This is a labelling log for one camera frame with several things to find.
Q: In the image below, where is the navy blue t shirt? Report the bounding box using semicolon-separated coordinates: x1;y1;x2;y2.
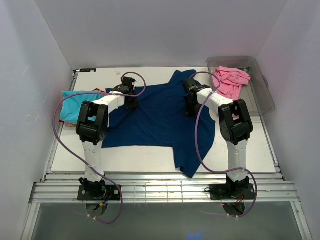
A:
102;69;216;178

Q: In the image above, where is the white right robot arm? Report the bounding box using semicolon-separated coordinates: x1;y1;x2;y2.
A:
182;78;255;200

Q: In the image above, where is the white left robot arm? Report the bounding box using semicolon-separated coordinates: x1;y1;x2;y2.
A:
76;76;139;200

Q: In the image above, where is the pink t shirt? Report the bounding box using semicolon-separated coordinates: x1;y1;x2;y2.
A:
214;66;251;100

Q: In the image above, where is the blue label sticker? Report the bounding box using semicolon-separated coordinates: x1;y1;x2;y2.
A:
79;68;97;73

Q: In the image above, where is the turquoise folded t shirt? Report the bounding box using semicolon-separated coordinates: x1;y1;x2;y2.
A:
60;94;103;125

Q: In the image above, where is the clear plastic bin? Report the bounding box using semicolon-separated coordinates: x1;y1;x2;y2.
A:
206;56;276;117

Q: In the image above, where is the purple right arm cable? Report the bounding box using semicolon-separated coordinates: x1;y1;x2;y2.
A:
188;71;259;219

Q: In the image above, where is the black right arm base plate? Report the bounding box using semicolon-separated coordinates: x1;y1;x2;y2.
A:
204;184;256;200

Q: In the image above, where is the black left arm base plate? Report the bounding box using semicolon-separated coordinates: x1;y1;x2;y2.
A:
77;185;121;201

